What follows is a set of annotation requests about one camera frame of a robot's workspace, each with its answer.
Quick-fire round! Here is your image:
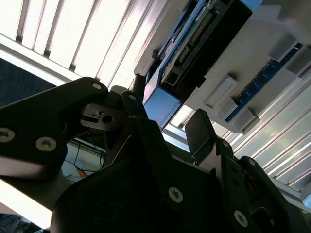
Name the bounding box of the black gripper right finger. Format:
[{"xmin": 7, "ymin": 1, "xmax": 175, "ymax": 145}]
[{"xmin": 184, "ymin": 108, "xmax": 299, "ymax": 233}]

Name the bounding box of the hard disk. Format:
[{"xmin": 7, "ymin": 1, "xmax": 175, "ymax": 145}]
[{"xmin": 143, "ymin": 0, "xmax": 253, "ymax": 127}]

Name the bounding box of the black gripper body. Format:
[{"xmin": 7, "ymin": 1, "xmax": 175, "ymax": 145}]
[{"xmin": 50, "ymin": 121, "xmax": 231, "ymax": 233}]

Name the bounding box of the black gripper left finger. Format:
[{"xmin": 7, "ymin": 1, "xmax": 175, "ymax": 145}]
[{"xmin": 0, "ymin": 74, "xmax": 185, "ymax": 209}]

